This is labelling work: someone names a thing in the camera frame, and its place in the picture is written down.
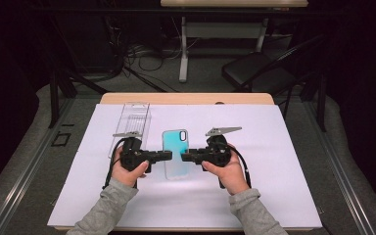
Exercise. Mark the clear plastic packaging box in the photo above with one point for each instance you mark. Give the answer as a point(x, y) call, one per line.
point(135, 119)

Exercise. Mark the translucent phone case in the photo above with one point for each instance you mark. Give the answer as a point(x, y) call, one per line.
point(175, 142)

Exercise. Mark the white-framed table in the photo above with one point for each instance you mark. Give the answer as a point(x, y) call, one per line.
point(184, 49)

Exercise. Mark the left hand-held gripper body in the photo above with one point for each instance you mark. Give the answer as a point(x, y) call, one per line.
point(132, 156)

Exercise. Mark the wooden table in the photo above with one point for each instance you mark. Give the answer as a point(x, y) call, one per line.
point(186, 98)

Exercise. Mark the person's right hand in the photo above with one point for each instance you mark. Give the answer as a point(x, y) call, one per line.
point(231, 176)

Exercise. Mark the black metal stand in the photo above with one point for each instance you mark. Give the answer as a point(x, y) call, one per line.
point(54, 98)
point(321, 104)

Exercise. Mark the black horizontal bar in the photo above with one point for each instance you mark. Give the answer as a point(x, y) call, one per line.
point(111, 10)

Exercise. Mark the aluminium floor rail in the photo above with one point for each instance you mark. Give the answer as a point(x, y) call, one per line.
point(339, 176)
point(26, 173)

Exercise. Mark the black folding chair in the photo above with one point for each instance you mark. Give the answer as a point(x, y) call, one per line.
point(254, 70)

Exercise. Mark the white board sheet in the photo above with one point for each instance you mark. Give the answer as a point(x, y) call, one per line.
point(261, 169)

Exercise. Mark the person's left hand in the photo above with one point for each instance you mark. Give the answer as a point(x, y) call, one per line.
point(129, 176)

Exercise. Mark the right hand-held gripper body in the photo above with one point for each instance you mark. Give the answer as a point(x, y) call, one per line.
point(217, 151)

